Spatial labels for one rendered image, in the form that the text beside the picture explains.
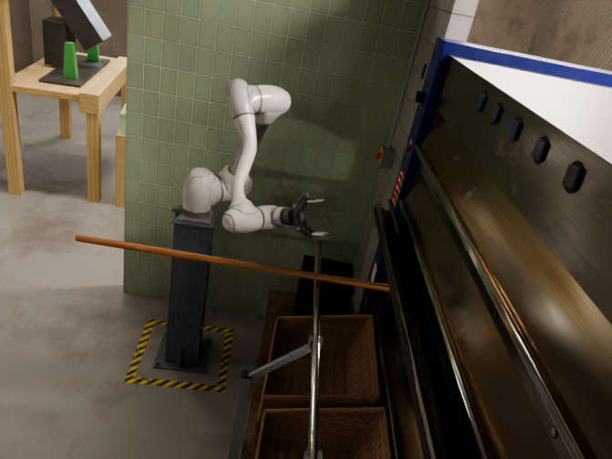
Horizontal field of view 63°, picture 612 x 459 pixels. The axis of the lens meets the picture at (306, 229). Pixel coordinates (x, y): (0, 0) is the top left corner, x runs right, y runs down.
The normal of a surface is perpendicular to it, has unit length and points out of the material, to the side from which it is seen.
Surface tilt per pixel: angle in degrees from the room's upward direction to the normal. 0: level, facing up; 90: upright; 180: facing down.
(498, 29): 90
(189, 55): 90
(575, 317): 70
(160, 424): 0
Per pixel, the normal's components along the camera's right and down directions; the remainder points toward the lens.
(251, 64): -0.04, 0.46
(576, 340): -0.86, -0.46
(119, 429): 0.18, -0.87
